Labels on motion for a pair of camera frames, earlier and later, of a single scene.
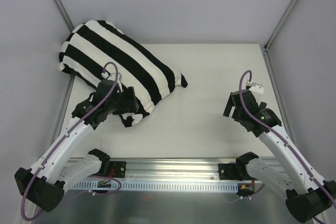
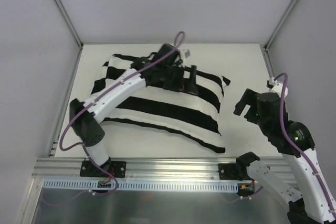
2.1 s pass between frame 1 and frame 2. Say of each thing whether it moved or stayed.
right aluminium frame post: stayed
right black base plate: stayed
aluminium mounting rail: stayed
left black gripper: moved
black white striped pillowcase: moved
